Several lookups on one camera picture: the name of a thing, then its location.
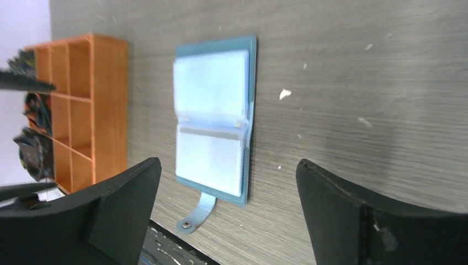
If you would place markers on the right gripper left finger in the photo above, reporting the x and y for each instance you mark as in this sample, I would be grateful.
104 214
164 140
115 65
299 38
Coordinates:
105 223

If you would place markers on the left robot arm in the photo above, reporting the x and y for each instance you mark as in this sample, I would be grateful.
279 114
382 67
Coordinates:
15 82

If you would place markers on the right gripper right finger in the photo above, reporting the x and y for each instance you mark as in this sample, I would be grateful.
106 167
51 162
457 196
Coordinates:
350 224

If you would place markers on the wooden compartment tray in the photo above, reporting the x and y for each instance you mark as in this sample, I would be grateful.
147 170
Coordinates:
88 106

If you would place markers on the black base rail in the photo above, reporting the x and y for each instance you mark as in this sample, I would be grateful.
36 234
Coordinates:
162 247

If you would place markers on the blue card holder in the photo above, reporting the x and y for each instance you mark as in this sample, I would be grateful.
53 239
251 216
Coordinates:
214 102

